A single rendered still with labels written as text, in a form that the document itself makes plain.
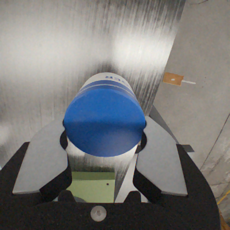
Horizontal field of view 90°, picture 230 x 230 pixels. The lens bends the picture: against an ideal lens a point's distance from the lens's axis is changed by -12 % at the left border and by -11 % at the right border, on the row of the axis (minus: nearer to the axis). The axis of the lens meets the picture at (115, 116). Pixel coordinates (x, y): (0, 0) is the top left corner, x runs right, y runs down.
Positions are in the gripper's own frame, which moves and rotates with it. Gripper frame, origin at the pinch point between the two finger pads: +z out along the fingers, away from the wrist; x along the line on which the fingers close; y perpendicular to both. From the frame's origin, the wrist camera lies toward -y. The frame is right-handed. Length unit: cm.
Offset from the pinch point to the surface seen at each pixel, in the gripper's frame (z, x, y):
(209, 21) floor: 100, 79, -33
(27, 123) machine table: 17.6, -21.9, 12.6
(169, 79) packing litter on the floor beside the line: 100, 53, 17
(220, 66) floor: 100, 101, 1
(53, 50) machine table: 17.6, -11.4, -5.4
